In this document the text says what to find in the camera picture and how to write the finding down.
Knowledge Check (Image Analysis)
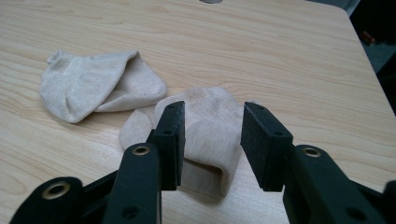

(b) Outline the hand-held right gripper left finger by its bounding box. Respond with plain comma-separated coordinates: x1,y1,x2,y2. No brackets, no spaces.
102,100,187,224

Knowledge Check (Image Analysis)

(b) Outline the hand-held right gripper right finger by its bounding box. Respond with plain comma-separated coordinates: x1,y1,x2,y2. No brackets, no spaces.
240,101,389,224

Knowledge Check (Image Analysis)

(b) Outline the beige ankle sock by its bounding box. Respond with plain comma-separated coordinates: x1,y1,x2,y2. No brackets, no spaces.
39,49,168,124
119,86,260,199

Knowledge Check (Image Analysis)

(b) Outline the small red object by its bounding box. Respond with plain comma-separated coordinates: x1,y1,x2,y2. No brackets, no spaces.
361,31,377,47

